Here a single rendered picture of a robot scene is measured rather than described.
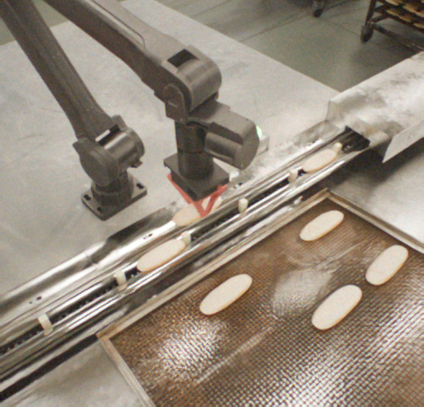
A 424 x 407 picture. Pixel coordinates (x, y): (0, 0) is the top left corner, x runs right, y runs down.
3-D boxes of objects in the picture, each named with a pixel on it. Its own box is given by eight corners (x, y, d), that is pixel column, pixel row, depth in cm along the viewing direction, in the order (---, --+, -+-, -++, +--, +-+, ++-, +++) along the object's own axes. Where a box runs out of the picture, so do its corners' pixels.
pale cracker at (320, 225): (332, 208, 85) (332, 204, 85) (348, 218, 83) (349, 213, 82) (294, 234, 81) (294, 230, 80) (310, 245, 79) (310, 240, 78)
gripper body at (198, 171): (194, 152, 79) (191, 117, 74) (231, 184, 73) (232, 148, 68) (162, 167, 76) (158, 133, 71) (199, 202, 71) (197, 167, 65)
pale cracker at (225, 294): (241, 271, 76) (240, 266, 75) (257, 283, 73) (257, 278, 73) (195, 306, 71) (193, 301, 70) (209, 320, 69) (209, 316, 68)
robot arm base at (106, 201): (125, 173, 103) (79, 200, 97) (120, 146, 97) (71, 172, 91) (149, 193, 98) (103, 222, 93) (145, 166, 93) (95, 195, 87)
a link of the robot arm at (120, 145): (112, 161, 96) (93, 175, 93) (103, 122, 88) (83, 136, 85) (145, 178, 92) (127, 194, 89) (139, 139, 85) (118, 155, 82)
